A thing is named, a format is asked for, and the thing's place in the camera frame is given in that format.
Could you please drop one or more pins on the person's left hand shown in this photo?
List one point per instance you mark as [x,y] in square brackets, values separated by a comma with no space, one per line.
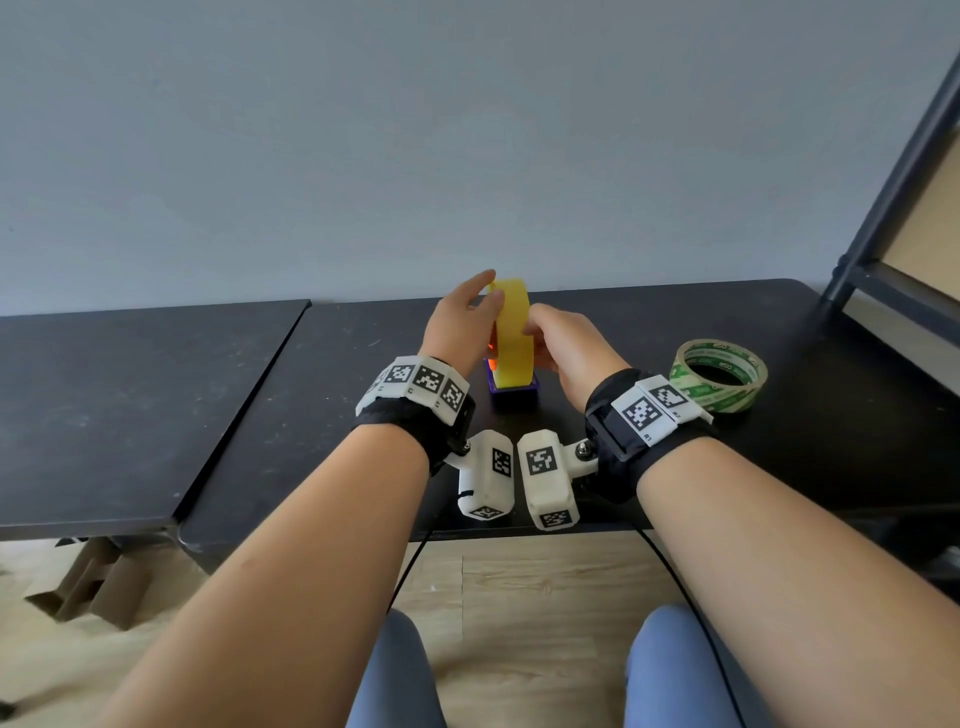
[454,330]

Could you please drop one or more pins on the person's right hand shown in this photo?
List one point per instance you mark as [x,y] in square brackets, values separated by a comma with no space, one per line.
[581,352]

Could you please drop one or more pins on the yellow tape roll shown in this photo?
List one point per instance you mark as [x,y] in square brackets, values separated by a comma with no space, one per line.
[514,337]

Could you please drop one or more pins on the orange and blue tape dispenser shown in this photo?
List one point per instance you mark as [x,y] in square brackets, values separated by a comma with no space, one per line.
[516,396]

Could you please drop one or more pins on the green printed tape roll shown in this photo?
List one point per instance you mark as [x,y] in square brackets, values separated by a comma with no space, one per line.
[712,397]

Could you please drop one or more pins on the person's right forearm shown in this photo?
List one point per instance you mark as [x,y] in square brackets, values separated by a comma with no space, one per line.
[787,585]

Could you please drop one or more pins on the person's left forearm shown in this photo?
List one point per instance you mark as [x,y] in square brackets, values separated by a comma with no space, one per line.
[300,585]

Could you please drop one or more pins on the person's right leg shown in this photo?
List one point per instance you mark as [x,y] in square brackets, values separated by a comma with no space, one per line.
[675,675]

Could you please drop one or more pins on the person's leg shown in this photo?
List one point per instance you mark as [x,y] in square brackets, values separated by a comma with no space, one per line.
[675,675]
[397,675]

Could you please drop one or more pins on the person's left leg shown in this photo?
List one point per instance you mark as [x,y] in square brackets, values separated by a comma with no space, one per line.
[397,675]

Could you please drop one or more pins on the left wristband with markers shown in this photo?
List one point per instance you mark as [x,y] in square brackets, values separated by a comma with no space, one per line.
[412,409]

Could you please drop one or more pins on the wristband with markers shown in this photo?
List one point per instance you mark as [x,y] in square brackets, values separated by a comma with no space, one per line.
[412,409]
[645,427]

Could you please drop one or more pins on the right wristband with markers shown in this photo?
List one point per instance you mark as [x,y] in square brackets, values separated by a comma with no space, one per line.
[645,427]

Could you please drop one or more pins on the cardboard box on shelf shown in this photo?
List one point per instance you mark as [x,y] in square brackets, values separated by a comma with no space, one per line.
[934,232]

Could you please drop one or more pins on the brown cardboard piece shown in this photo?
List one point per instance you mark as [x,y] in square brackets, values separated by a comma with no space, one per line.
[97,589]

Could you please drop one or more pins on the black rod on floor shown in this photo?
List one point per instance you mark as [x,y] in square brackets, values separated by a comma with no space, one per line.
[6,710]

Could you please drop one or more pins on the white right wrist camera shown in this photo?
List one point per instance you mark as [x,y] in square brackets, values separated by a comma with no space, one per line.
[551,491]

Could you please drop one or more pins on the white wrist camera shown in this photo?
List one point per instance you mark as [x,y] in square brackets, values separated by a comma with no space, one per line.
[484,480]
[551,491]

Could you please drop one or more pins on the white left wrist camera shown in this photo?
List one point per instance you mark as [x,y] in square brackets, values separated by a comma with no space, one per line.
[484,480]

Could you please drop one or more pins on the black metal shelf frame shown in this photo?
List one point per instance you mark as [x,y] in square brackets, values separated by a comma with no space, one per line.
[885,221]

